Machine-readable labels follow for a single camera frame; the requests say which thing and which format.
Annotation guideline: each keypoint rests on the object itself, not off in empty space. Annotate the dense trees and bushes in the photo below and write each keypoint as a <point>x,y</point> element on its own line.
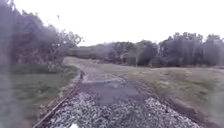
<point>30,40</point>

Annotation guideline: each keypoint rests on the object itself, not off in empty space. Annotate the grass field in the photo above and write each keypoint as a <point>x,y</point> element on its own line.
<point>180,81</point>

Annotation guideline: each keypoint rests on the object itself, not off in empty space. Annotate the robot's own part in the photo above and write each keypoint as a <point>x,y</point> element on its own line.
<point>73,126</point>

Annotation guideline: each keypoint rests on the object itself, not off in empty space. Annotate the grass verge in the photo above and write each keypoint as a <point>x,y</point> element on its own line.
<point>36,86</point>

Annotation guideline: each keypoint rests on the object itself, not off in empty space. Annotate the grey gravel path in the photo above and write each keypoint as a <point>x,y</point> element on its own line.
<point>106,96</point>

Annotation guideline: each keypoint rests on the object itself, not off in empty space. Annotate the row of trees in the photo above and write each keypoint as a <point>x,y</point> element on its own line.
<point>173,50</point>

